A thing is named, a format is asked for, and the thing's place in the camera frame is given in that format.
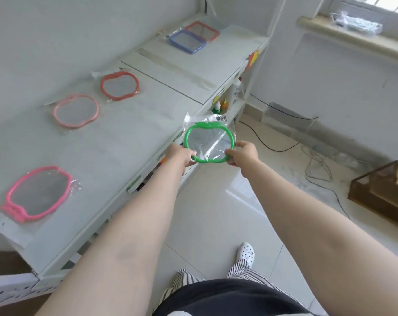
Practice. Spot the person's left fingers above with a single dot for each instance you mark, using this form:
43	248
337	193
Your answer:
190	156

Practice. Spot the blue rectangular mirror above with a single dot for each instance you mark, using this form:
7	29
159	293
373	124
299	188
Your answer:
187	42

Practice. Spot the person's left forearm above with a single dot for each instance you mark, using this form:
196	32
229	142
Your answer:
120	233

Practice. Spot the red apple-shaped mirror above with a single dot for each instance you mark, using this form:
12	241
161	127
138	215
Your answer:
119	85

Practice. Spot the person's right thumb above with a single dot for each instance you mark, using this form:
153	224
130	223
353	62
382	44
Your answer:
239	145

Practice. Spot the brown wooden box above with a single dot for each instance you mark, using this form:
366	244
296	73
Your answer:
381	190

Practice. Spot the green apple-shaped mirror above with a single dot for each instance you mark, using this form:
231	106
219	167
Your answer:
208	138

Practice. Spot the clear plastic bag with items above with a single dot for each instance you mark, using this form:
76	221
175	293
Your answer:
356	20

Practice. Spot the white perforated clog shoe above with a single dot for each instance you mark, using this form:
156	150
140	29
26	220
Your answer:
245	251

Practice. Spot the window sill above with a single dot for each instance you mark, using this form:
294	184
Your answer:
353	36

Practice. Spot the person's right hand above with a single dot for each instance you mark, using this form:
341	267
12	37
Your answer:
245	153

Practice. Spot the red rectangular mirror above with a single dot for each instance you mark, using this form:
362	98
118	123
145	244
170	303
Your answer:
202	30

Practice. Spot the small yellow-capped bottle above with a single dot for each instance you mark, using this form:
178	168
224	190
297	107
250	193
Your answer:
224	105

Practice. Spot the white glue bottle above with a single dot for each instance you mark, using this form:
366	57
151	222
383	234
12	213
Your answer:
235	90

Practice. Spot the person's right forearm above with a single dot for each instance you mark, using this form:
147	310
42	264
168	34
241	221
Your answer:
320	233

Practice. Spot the striped trousers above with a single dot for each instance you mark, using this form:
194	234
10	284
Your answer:
215	279

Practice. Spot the red and yellow sticker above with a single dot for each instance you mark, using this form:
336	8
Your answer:
252	59

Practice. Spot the white shelf unit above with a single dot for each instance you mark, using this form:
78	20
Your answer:
126	134

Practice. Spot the black shirt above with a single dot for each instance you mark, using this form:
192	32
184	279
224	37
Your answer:
231	299

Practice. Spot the light pink apple-shaped mirror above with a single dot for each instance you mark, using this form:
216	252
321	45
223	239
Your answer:
75	111

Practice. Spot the person's left hand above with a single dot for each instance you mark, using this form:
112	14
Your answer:
178	155

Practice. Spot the hot pink apple-shaped mirror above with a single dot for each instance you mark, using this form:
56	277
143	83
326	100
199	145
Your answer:
37	194

